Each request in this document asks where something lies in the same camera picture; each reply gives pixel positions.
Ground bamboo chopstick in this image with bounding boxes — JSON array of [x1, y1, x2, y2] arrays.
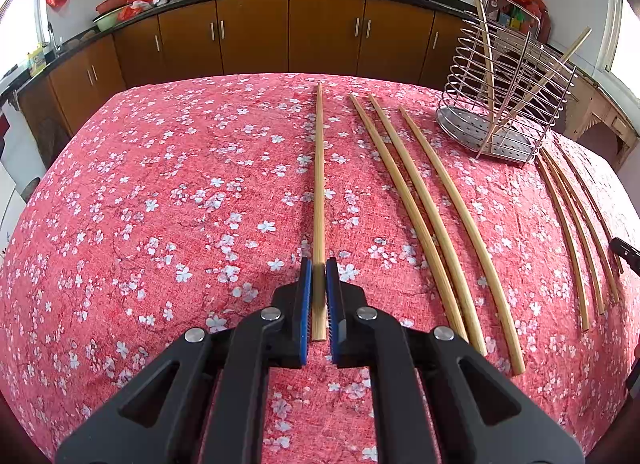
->
[[556, 135, 625, 275], [348, 93, 469, 344], [398, 106, 527, 376], [368, 94, 488, 358], [477, 27, 592, 155], [534, 156, 591, 332], [311, 83, 326, 341], [474, 0, 496, 120], [544, 152, 620, 303], [540, 149, 606, 314]]

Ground brown lower kitchen cabinets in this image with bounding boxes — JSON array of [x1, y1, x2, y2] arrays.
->
[[16, 0, 464, 141]]

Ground old white side table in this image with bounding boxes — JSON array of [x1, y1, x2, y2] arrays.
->
[[553, 67, 639, 172]]

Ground red floral tablecloth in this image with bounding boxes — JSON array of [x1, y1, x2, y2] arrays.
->
[[1, 74, 639, 455]]

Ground yellow dish soap bottle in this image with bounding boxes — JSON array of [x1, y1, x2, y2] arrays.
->
[[27, 46, 47, 77]]

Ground red and green basins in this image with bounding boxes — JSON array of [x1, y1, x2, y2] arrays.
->
[[92, 0, 154, 31]]

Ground metal wire utensil holder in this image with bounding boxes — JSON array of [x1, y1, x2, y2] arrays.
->
[[436, 13, 576, 165]]

